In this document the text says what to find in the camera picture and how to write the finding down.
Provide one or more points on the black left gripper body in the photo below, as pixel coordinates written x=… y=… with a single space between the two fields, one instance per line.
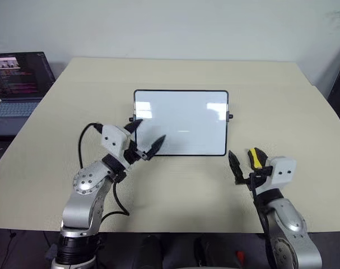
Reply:
x=132 y=154

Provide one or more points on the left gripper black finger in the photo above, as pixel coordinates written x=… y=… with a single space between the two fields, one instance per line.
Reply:
x=133 y=126
x=157 y=147

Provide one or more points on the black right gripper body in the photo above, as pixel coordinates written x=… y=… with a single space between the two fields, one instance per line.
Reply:
x=258 y=180

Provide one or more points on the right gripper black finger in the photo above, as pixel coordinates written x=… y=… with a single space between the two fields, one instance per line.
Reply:
x=236 y=168
x=263 y=161

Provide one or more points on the small black-framed whiteboard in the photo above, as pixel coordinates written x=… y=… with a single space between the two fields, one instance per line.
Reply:
x=183 y=120

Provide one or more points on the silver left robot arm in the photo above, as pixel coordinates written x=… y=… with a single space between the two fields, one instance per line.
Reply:
x=85 y=193

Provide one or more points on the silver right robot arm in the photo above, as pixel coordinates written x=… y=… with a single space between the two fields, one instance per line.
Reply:
x=290 y=224

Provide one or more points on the open dark laptop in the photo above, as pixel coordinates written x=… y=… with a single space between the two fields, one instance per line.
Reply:
x=18 y=78

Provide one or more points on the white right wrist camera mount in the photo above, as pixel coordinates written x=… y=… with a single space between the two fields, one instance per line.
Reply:
x=281 y=172

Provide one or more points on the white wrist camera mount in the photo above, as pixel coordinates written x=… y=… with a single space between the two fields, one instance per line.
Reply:
x=281 y=172
x=113 y=140

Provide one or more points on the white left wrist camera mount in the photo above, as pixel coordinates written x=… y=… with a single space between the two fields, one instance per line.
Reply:
x=113 y=140

